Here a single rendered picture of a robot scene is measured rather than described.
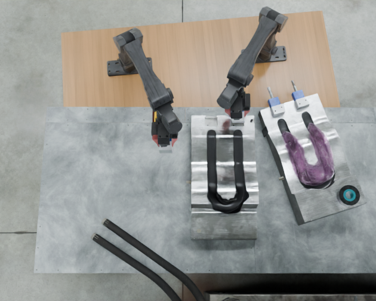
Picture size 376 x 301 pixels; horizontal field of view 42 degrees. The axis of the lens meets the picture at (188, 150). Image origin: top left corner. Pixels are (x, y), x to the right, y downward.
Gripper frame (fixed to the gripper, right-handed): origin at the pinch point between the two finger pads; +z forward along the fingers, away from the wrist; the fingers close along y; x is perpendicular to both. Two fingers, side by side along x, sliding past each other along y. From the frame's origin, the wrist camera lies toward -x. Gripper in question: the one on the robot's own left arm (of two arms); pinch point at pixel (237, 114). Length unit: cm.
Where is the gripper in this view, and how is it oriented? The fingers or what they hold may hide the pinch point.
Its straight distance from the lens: 198.0
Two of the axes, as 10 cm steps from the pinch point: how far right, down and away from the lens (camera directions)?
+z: 1.2, 5.8, 8.1
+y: 9.9, -0.2, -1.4
